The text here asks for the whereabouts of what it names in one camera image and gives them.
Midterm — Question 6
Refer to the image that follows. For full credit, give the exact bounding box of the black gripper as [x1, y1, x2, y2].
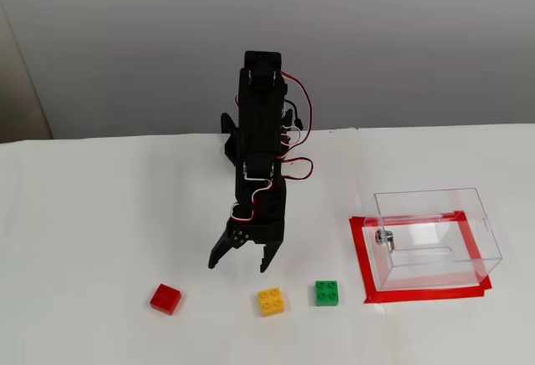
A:
[207, 175, 288, 275]

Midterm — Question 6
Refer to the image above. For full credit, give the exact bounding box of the yellow lego brick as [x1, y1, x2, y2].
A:
[256, 286, 288, 319]

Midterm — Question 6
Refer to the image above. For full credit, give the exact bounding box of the green lego brick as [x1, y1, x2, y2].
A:
[313, 279, 341, 308]

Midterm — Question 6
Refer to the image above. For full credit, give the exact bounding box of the red lego brick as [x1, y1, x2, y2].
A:
[149, 283, 184, 317]

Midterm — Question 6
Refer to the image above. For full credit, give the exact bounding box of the silver box lock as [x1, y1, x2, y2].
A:
[373, 228, 399, 254]

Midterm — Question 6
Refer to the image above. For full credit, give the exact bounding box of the transparent plastic box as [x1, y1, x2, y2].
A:
[363, 187, 503, 293]

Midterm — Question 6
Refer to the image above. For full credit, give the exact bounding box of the black table clamp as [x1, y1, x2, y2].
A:
[220, 111, 243, 165]

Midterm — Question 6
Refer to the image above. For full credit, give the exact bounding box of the red white black gripper cable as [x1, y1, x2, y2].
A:
[231, 174, 276, 227]

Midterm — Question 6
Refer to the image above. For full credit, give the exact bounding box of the red white black arm cable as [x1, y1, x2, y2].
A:
[275, 71, 315, 183]

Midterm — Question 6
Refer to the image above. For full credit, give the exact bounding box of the red tape frame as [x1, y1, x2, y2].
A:
[348, 210, 494, 306]

